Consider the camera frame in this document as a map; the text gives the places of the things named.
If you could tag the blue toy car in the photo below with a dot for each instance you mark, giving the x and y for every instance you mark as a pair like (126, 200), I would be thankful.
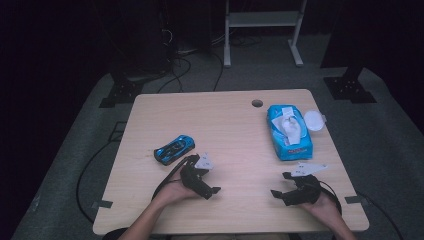
(174, 149)

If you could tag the person's left hand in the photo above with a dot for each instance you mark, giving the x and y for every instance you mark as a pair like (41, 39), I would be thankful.
(175, 194)

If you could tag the person's right hand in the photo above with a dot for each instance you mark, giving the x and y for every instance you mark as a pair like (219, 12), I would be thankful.
(323, 207)

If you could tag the white metal stand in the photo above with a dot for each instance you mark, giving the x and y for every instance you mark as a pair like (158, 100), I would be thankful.
(263, 18)

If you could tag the grey tape strip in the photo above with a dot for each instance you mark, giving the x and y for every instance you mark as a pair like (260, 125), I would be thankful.
(356, 199)
(101, 204)

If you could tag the blue wet wipes pack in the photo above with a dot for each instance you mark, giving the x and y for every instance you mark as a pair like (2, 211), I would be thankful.
(293, 150)

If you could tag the black stand base plate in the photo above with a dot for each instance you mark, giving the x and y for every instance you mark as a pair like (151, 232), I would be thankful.
(348, 88)
(121, 93)

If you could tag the dark equipment cabinet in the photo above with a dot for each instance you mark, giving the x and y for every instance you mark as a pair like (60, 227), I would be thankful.
(143, 46)

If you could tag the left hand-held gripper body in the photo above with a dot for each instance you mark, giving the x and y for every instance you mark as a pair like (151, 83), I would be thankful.
(195, 176)

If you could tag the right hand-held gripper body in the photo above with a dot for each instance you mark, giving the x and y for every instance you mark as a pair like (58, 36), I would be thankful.
(305, 193)

